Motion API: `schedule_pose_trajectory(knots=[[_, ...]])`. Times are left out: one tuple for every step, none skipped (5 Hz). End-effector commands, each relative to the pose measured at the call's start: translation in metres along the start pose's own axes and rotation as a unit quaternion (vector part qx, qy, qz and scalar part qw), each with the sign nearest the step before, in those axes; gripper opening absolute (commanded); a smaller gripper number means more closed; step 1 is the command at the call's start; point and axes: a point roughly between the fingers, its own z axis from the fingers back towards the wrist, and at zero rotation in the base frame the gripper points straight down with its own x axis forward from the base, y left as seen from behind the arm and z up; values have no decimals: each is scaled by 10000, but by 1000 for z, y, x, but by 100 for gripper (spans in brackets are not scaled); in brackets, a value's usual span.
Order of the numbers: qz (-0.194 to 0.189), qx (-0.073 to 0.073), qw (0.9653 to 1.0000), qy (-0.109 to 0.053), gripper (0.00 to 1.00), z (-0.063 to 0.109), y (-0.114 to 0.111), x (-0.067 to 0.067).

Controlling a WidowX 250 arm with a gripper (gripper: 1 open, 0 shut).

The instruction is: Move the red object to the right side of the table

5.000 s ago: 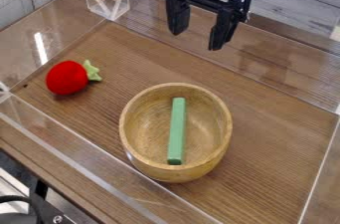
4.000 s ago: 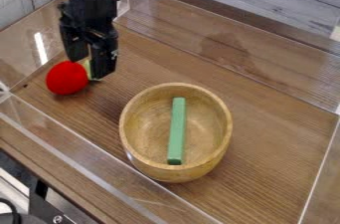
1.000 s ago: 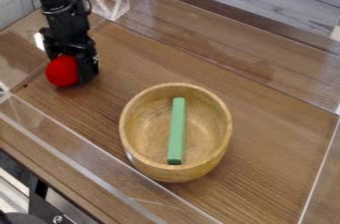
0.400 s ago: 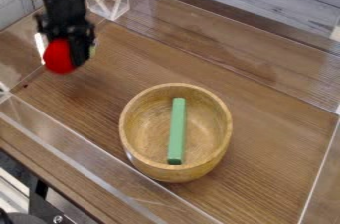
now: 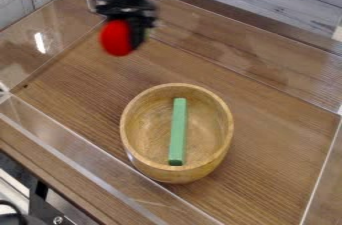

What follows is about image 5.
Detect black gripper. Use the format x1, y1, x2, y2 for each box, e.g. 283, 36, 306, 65
96, 0, 156, 49

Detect green rectangular block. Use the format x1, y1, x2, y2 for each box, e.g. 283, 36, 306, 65
168, 98, 187, 166

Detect black cable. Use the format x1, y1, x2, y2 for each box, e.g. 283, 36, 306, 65
0, 200, 28, 225

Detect red plush strawberry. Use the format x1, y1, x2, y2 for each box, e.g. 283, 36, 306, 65
100, 20, 132, 57

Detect clear acrylic tray wall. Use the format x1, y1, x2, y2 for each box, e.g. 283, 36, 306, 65
0, 90, 217, 225

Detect wooden bowl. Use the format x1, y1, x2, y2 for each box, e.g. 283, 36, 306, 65
120, 83, 233, 184

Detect black metal table bracket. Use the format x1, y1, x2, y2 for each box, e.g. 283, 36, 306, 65
28, 181, 76, 225

